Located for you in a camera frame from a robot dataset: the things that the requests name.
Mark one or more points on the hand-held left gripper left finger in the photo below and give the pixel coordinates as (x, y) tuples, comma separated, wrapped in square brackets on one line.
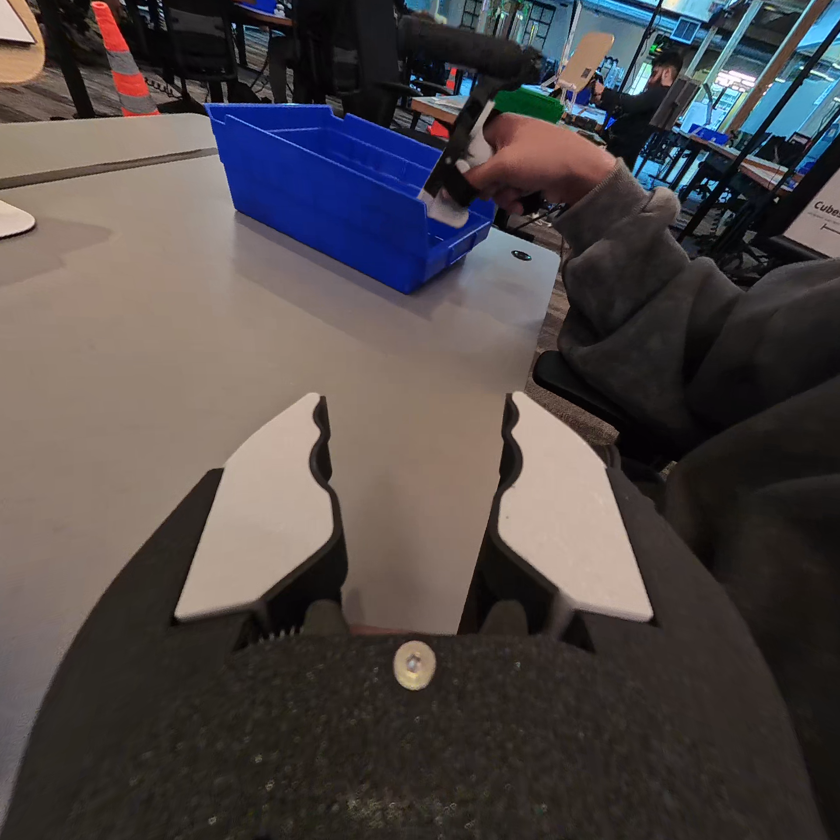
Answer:
[(262, 525)]

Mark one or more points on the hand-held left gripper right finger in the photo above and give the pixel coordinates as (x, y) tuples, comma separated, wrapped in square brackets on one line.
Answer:
[(571, 525)]

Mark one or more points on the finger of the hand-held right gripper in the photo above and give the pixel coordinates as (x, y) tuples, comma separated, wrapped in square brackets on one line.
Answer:
[(449, 213)]

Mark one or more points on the blue plastic bin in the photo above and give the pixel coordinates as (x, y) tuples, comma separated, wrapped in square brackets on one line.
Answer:
[(315, 197)]

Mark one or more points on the person's right forearm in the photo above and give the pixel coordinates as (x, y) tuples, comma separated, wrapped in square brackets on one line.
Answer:
[(656, 315)]

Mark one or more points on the grey desk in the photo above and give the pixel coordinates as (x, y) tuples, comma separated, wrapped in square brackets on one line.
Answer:
[(197, 361)]

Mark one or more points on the person's right hand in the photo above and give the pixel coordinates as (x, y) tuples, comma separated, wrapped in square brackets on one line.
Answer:
[(544, 157)]

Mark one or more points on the dark wooden table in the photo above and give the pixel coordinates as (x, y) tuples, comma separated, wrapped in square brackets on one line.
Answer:
[(433, 105)]

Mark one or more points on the green board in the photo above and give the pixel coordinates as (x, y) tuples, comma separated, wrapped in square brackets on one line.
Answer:
[(531, 105)]

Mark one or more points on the tan board on stand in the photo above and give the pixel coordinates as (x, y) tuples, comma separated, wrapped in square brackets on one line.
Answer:
[(587, 56)]

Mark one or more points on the brown work table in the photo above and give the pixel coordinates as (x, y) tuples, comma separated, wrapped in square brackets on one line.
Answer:
[(269, 18)]

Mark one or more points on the black office chair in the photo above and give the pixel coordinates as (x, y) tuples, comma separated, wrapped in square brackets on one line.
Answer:
[(197, 46)]

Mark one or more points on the instruction board on white stand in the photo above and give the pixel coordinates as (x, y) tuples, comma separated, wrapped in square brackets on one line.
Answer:
[(29, 65)]

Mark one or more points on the white instruction sheet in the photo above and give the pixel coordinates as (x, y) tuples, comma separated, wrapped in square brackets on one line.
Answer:
[(13, 23)]

